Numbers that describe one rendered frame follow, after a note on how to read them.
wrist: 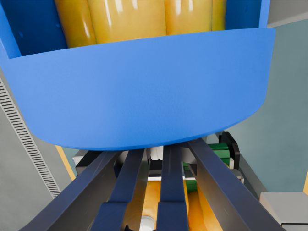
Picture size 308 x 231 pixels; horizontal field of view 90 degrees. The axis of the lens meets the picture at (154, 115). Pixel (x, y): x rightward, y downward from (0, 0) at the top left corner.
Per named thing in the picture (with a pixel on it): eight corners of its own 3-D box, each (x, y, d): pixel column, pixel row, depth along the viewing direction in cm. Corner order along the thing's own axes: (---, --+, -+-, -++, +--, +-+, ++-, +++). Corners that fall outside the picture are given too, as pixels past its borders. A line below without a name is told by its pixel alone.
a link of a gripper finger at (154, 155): (159, 160, 14) (151, 161, 14) (162, 127, 21) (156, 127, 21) (155, 132, 13) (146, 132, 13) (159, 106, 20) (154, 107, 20)
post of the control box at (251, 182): (204, 102, 133) (284, 213, 41) (204, 107, 135) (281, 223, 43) (199, 102, 134) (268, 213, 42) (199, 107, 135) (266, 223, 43)
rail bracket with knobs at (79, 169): (117, 144, 50) (105, 166, 40) (121, 162, 52) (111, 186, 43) (88, 145, 51) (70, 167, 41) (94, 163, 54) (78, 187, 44)
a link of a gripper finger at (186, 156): (163, 150, 12) (203, 148, 12) (165, 123, 17) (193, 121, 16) (165, 165, 12) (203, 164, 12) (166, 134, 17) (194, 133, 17)
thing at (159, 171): (180, 140, 44) (184, 171, 32) (180, 147, 45) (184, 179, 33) (145, 141, 45) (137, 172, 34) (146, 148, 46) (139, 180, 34)
